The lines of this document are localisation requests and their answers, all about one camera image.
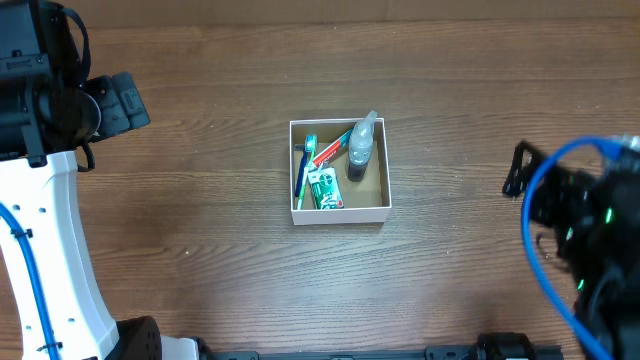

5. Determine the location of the clear bottle with dark liquid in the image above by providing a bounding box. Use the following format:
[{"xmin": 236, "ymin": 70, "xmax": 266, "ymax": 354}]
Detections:
[{"xmin": 347, "ymin": 110, "xmax": 378, "ymax": 182}]

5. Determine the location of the blue disposable razor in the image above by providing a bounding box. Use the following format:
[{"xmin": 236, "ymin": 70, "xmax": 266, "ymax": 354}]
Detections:
[{"xmin": 294, "ymin": 144, "xmax": 309, "ymax": 198}]

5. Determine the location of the green white toothbrush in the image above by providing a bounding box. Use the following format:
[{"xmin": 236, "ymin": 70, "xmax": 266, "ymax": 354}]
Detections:
[{"xmin": 296, "ymin": 134, "xmax": 317, "ymax": 210}]

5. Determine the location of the green soap packet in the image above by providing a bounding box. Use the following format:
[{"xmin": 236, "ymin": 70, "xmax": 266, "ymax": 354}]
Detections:
[{"xmin": 308, "ymin": 167, "xmax": 344, "ymax": 210}]

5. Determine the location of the teal toothpaste tube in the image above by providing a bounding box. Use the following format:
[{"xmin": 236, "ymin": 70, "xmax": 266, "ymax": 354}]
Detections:
[{"xmin": 311, "ymin": 129, "xmax": 353, "ymax": 169}]

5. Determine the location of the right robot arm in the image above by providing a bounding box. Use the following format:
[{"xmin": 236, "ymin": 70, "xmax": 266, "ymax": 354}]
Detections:
[{"xmin": 502, "ymin": 136, "xmax": 639, "ymax": 359}]

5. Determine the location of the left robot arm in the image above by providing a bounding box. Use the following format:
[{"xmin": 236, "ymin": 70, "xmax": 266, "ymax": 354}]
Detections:
[{"xmin": 1, "ymin": 1, "xmax": 204, "ymax": 359}]

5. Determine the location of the white cardboard box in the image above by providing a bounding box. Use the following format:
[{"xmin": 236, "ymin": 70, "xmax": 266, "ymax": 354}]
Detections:
[{"xmin": 289, "ymin": 118, "xmax": 392, "ymax": 225}]

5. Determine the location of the right blue cable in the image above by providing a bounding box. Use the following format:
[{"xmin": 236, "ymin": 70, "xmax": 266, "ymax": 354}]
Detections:
[{"xmin": 519, "ymin": 135, "xmax": 626, "ymax": 360}]

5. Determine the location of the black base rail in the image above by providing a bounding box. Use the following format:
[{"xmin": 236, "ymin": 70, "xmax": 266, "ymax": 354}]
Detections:
[{"xmin": 200, "ymin": 332, "xmax": 564, "ymax": 360}]

